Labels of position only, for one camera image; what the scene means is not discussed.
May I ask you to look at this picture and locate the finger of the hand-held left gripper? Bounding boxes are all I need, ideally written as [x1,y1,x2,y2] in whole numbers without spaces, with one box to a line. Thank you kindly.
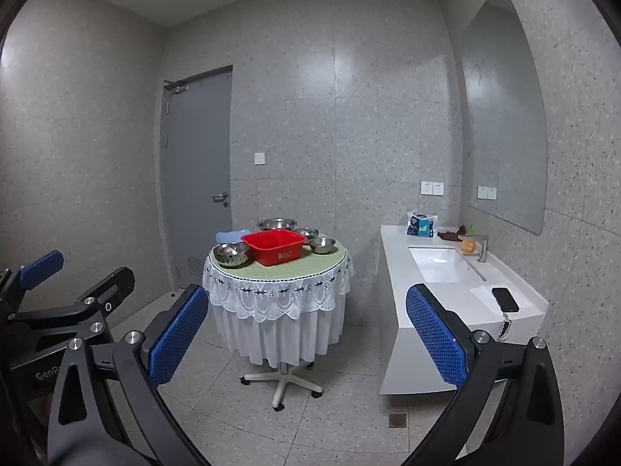
[9,266,137,346]
[0,250,65,304]

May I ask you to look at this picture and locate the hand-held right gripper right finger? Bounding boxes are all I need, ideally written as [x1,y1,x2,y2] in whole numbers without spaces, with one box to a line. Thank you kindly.
[402,283,566,466]

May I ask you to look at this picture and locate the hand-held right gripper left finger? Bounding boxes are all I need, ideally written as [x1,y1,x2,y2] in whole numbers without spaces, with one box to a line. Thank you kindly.
[46,284,209,466]

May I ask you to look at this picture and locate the red plastic basin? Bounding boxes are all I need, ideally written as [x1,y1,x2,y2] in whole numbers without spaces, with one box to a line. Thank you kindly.
[241,231,307,267]

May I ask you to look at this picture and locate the large steel bowl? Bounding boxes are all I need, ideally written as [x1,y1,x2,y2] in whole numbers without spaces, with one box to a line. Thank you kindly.
[256,218,298,232]

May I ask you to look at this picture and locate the white sink basin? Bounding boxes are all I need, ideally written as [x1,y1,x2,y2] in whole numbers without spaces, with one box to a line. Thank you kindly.
[409,247,486,283]

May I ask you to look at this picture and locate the white sink counter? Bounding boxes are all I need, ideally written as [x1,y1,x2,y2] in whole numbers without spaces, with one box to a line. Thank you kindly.
[378,224,550,395]

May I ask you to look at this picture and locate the black phone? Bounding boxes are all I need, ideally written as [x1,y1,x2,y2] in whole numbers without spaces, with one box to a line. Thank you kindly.
[491,287,520,312]

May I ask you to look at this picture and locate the fluted steel bowl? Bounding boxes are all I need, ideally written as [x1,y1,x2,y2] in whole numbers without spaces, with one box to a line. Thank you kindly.
[212,242,252,269]

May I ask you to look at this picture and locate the metal faucet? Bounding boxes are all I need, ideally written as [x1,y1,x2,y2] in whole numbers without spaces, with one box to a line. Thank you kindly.
[461,234,490,264]

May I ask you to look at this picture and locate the white lace tablecloth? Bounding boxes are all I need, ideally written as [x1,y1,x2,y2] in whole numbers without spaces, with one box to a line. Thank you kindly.
[203,240,354,366]

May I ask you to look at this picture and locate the blue white tissue pack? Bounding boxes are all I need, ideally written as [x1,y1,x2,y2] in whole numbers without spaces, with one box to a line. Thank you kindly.
[406,211,438,238]

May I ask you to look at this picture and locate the white star table base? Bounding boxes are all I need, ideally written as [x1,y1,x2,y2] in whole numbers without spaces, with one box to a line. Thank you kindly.
[240,362,325,411]

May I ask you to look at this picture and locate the light green round table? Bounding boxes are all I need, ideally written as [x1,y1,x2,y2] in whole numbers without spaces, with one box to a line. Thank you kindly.
[208,234,349,282]

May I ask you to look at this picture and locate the grey door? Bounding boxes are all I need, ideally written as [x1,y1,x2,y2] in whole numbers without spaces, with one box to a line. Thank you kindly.
[160,64,234,297]

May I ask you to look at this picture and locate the wall mirror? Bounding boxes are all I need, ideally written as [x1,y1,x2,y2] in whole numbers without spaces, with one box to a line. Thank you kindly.
[458,0,548,236]

